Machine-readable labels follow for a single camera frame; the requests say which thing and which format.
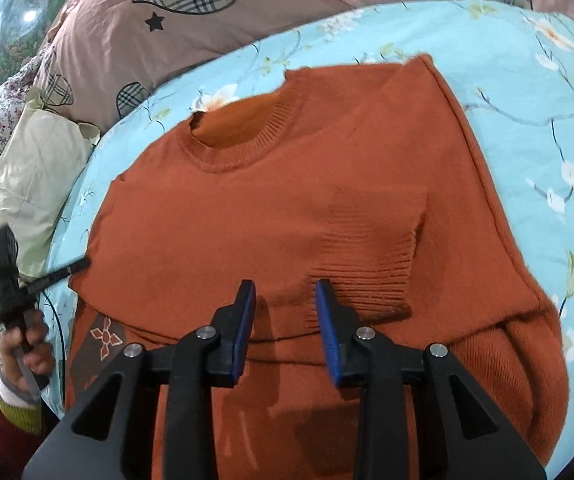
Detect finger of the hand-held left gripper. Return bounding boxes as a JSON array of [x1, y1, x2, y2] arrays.
[[27, 257, 92, 292]]

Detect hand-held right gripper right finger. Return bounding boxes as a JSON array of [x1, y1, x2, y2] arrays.
[[315, 278, 548, 480]]

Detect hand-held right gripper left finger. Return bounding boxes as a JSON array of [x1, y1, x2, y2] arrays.
[[23, 279, 258, 480]]

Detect orange knit sweater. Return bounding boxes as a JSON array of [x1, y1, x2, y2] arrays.
[[64, 52, 570, 480]]

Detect person's left forearm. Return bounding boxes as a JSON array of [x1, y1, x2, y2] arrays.
[[0, 377, 48, 480]]

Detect person's left hand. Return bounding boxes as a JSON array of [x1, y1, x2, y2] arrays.
[[0, 310, 55, 401]]

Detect cream pillow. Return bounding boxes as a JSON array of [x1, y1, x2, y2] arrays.
[[0, 87, 102, 308]]

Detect pink plaid-heart pillow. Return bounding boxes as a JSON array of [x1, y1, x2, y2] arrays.
[[32, 0, 574, 133]]

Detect blue floral bed sheet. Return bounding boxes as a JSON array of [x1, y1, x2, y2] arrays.
[[37, 0, 574, 480]]

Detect landscape wall picture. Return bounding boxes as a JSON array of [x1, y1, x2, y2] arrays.
[[0, 0, 84, 93]]

